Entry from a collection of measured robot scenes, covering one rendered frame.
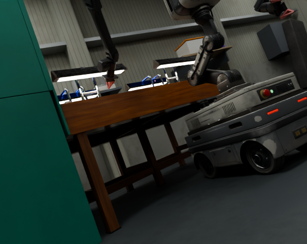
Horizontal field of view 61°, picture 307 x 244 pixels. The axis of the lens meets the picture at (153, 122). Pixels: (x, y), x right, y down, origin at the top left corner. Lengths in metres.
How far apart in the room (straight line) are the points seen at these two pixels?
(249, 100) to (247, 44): 5.36
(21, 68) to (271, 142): 1.34
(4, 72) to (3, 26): 0.27
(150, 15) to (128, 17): 0.51
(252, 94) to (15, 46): 1.27
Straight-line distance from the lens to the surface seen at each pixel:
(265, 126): 1.43
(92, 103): 1.62
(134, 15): 5.49
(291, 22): 7.18
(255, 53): 6.84
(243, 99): 1.48
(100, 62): 1.75
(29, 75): 1.54
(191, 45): 4.80
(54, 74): 1.97
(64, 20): 4.71
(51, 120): 1.47
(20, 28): 1.67
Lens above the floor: 0.36
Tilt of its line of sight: 5 degrees up
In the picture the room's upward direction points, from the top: 21 degrees counter-clockwise
